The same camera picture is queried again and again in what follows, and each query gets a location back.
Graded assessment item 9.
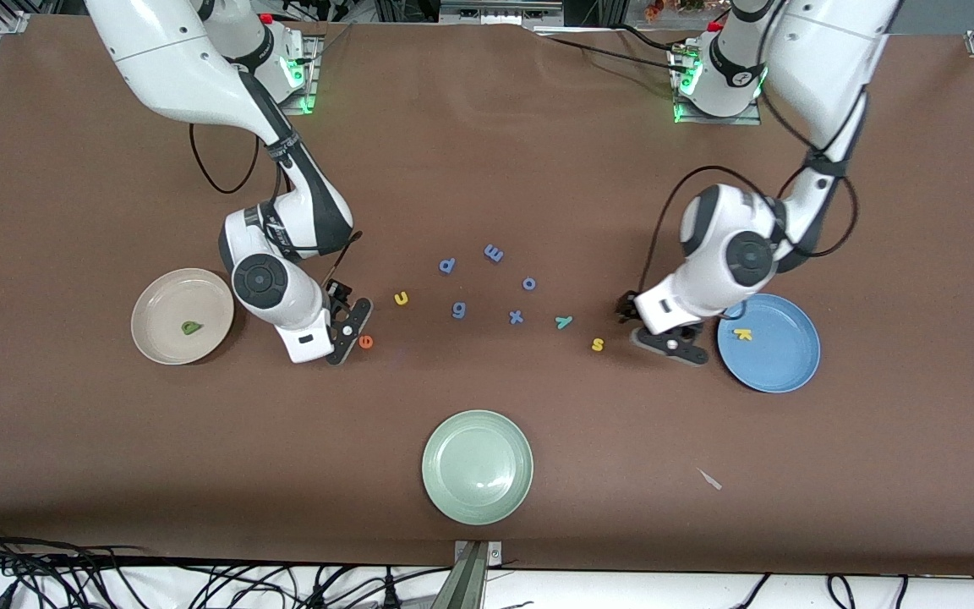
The pale green round plate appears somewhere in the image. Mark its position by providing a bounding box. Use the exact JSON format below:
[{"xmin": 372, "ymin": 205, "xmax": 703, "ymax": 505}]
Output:
[{"xmin": 421, "ymin": 409, "xmax": 534, "ymax": 526}]

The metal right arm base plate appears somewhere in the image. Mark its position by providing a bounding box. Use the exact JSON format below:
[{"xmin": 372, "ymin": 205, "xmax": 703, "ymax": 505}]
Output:
[{"xmin": 284, "ymin": 34, "xmax": 320, "ymax": 116}]

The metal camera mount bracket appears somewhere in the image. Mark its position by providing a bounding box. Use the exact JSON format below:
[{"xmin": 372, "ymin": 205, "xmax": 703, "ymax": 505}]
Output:
[{"xmin": 430, "ymin": 540, "xmax": 504, "ymax": 609}]

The beige round plate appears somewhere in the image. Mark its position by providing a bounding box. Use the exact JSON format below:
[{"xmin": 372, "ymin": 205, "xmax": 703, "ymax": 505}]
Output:
[{"xmin": 130, "ymin": 267, "xmax": 234, "ymax": 366}]

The aluminium frame rail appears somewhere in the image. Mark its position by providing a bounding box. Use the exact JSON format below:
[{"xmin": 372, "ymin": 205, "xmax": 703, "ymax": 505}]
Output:
[{"xmin": 439, "ymin": 0, "xmax": 566, "ymax": 28}]

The black base power cable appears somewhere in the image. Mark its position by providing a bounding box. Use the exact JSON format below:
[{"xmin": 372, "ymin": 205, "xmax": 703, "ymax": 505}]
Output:
[
  {"xmin": 614, "ymin": 24, "xmax": 695, "ymax": 53},
  {"xmin": 538, "ymin": 34, "xmax": 682, "ymax": 75}
]

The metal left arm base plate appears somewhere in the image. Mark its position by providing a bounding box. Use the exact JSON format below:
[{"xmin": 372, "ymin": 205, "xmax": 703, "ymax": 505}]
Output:
[{"xmin": 671, "ymin": 42, "xmax": 763, "ymax": 127}]

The brown table cover sheet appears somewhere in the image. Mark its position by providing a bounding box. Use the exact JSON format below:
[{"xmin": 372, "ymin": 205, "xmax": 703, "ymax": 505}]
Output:
[{"xmin": 0, "ymin": 13, "xmax": 974, "ymax": 578}]

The blue round plate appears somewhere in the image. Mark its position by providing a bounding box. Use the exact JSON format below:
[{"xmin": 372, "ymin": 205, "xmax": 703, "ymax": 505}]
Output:
[{"xmin": 716, "ymin": 293, "xmax": 822, "ymax": 394}]

